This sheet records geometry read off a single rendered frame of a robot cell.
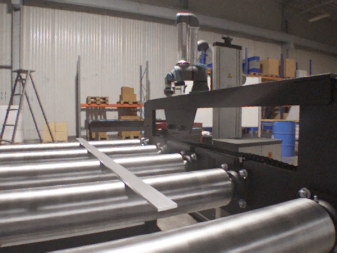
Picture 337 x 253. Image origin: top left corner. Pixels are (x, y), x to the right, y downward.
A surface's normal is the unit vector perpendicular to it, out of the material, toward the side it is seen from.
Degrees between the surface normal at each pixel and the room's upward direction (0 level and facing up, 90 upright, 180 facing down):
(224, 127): 90
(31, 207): 59
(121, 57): 90
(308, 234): 65
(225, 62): 90
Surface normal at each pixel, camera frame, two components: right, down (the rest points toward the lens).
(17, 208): 0.33, -0.55
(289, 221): 0.24, -0.77
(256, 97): -0.91, 0.02
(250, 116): -0.01, 0.06
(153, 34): 0.40, 0.05
